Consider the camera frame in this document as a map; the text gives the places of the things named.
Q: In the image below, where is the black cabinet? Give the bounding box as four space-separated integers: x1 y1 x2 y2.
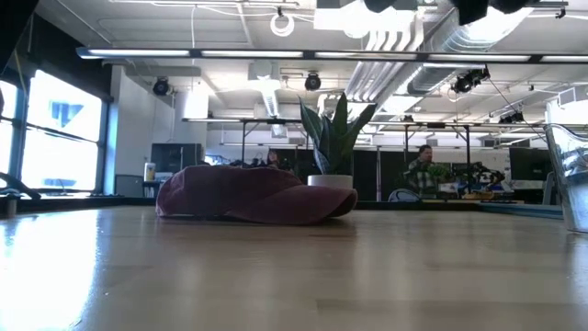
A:
150 142 202 175

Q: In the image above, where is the black aluminium table frame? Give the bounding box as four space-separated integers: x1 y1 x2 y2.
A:
0 170 565 221

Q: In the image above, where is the silver ventilation duct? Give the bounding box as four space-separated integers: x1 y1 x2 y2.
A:
406 6 537 96

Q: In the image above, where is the black monitor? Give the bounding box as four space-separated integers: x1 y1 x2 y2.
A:
508 146 553 182

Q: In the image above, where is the large bright window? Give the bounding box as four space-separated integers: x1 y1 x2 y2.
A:
20 68 105 193

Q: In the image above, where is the black workbench frame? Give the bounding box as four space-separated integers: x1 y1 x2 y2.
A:
182 117 304 169
367 120 472 197

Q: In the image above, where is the clear plastic bin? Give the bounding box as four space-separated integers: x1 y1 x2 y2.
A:
543 122 588 234

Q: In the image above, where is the blue chair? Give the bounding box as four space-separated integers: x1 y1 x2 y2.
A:
388 188 422 203

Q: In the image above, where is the white cable coil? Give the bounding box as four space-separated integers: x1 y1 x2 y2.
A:
269 12 296 38

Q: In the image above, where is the small green background plant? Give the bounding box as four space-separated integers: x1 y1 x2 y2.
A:
428 163 455 183

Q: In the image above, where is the white plant pot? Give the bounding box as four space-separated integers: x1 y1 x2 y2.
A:
306 173 355 190

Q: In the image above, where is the overhead LED light bar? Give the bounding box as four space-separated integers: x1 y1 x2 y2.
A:
75 45 588 64

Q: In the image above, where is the grey box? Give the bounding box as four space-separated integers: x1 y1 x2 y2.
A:
114 174 144 198

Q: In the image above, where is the green snake plant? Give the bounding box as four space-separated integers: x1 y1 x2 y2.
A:
298 91 378 177

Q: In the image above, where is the maroon baseball cap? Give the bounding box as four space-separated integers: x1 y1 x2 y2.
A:
154 164 358 226

